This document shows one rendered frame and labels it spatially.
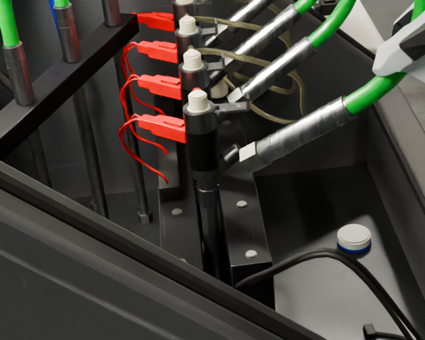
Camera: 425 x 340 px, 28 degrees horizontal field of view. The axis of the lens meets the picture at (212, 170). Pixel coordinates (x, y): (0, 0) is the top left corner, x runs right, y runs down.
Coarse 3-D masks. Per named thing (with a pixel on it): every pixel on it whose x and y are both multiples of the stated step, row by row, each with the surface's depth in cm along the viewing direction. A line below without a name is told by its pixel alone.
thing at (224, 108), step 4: (216, 104) 73; (220, 104) 73; (224, 104) 73; (228, 104) 73; (232, 104) 73; (236, 104) 73; (240, 104) 73; (244, 104) 73; (220, 108) 72; (224, 108) 72; (228, 108) 72; (232, 108) 72; (236, 108) 72; (240, 108) 72; (244, 108) 72; (216, 112) 72; (220, 112) 72; (224, 112) 72; (228, 112) 72; (232, 112) 72; (236, 112) 72
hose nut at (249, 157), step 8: (248, 144) 63; (256, 144) 63; (240, 152) 63; (248, 152) 63; (256, 152) 62; (240, 160) 63; (248, 160) 63; (256, 160) 62; (248, 168) 63; (256, 168) 63
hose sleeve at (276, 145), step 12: (324, 108) 59; (336, 108) 58; (300, 120) 60; (312, 120) 59; (324, 120) 59; (336, 120) 59; (348, 120) 59; (276, 132) 62; (288, 132) 61; (300, 132) 60; (312, 132) 60; (324, 132) 60; (264, 144) 62; (276, 144) 61; (288, 144) 61; (300, 144) 61; (264, 156) 62; (276, 156) 62
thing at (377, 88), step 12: (420, 0) 52; (420, 12) 53; (396, 72) 55; (372, 84) 57; (384, 84) 56; (396, 84) 56; (348, 96) 58; (360, 96) 57; (372, 96) 57; (348, 108) 58; (360, 108) 58
